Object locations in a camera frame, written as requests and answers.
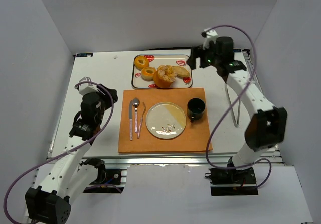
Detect large orange swirl bread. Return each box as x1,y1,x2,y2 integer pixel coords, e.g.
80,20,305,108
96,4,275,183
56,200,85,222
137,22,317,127
153,65,177,89

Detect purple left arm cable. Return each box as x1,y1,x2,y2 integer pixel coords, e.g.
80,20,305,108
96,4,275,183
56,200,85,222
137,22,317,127
3,81,115,222

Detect strawberry pattern tray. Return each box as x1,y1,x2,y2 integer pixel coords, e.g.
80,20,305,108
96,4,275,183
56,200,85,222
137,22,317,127
131,55,193,89

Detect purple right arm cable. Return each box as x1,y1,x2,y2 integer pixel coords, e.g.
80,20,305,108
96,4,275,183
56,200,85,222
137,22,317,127
205,24,272,192

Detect flat oval bread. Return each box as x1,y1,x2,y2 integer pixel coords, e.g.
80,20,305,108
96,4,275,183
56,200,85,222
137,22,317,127
173,66,190,78

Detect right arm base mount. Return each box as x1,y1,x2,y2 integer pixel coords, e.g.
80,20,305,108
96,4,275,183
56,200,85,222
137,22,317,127
204,167,258,196

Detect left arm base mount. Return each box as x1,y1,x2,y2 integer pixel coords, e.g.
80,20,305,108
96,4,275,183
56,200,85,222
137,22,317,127
78,158,124,194

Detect metal serving tongs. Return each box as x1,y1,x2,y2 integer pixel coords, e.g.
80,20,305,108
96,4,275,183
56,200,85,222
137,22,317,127
225,79,242,128

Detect glazed donut in front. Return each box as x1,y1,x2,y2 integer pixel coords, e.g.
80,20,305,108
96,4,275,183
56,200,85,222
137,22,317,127
141,67,156,81

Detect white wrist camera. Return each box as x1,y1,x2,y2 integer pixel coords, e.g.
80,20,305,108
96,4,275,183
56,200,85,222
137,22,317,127
75,77,97,96
201,28,218,50

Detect dark green mug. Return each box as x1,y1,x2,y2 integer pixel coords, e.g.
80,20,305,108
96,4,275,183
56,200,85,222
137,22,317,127
187,98,206,122

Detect glazed donut at back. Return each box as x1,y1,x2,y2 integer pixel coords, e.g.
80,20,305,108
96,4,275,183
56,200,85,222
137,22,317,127
134,56,149,70

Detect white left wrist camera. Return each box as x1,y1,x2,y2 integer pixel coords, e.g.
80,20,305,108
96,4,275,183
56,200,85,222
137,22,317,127
75,77,97,96

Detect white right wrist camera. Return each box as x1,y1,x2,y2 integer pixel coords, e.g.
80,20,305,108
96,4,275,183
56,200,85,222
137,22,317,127
201,28,218,50

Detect pink handled fork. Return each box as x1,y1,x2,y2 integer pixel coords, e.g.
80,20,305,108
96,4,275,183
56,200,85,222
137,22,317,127
137,102,146,139

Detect aluminium table frame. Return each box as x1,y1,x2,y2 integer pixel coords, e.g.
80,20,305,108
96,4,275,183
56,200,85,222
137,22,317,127
45,51,250,170

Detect orange cloth placemat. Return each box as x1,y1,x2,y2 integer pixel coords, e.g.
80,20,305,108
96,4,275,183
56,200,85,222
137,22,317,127
118,88,210,153

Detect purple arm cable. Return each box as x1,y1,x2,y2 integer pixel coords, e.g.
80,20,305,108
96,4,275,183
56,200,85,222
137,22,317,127
3,81,115,222
205,24,272,192

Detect glazed donut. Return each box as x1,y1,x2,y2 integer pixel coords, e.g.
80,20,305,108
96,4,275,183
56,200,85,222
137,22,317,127
134,56,149,70
141,67,156,81

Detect cream ceramic plate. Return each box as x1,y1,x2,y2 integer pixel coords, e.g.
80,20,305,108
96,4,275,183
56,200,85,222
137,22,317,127
145,102,187,139

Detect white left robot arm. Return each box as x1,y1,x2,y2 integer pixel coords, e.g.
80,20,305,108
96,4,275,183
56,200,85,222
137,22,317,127
25,81,118,223

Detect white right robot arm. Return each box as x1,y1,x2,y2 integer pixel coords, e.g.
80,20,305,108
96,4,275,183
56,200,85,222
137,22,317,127
187,37,287,170

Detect pink handled knife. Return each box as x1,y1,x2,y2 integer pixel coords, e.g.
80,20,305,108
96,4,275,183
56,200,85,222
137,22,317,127
128,100,133,141

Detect pink handled spoon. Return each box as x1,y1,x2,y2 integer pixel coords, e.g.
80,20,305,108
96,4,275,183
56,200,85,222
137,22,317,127
132,98,140,133

